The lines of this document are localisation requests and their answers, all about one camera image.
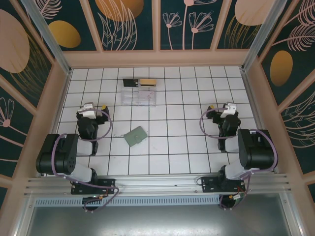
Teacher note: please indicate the clear acrylic card organizer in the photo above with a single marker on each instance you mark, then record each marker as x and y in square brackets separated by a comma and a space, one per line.
[130, 98]

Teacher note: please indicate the green leather card holder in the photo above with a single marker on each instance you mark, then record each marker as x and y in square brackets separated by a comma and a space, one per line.
[135, 136]

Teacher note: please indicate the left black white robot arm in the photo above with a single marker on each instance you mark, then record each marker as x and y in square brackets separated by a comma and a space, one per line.
[56, 157]

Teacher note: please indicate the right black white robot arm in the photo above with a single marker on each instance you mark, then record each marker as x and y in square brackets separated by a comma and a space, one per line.
[256, 152]

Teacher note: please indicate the black card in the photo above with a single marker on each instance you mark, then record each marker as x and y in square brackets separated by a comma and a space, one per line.
[130, 82]

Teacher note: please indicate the white card pink blossom print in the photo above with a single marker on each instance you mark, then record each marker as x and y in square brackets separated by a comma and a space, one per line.
[147, 94]

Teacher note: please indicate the gold card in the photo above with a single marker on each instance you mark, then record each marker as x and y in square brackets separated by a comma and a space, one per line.
[147, 81]

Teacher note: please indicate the grey metal sheet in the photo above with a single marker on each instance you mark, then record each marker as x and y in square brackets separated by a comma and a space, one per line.
[157, 221]

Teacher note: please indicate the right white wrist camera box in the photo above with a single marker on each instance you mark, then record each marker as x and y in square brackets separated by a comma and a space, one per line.
[229, 110]

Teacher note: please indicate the aluminium side rail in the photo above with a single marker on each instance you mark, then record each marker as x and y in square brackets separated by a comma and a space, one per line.
[246, 84]
[66, 84]

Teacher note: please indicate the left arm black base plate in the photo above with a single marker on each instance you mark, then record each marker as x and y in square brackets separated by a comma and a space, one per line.
[108, 185]

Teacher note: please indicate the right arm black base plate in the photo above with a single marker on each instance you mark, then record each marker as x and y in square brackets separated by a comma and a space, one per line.
[209, 184]

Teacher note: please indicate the aluminium mounting rail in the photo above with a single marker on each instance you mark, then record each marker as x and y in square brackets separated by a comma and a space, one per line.
[157, 183]

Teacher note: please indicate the aluminium corner post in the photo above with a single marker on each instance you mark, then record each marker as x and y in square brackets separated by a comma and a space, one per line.
[261, 34]
[49, 37]

